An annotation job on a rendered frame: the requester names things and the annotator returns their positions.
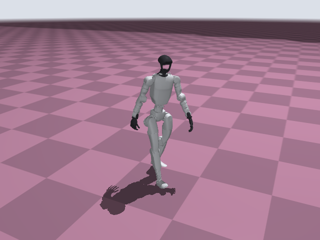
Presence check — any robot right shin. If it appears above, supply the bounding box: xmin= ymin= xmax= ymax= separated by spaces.
xmin=149 ymin=148 xmax=162 ymax=182

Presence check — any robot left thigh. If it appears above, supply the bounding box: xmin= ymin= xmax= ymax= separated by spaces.
xmin=158 ymin=112 xmax=173 ymax=146

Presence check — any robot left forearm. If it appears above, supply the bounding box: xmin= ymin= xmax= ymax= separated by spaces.
xmin=180 ymin=98 xmax=191 ymax=117

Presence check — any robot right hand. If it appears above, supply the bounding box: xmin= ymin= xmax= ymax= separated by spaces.
xmin=130 ymin=114 xmax=140 ymax=130

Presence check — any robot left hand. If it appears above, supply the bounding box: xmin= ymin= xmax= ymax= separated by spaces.
xmin=186 ymin=112 xmax=193 ymax=132

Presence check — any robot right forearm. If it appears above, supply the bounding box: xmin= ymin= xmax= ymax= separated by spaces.
xmin=132 ymin=95 xmax=143 ymax=118

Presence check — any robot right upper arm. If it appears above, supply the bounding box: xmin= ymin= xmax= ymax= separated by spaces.
xmin=140 ymin=76 xmax=155 ymax=103

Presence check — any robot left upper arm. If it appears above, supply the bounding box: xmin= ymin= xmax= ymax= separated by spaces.
xmin=173 ymin=75 xmax=186 ymax=101

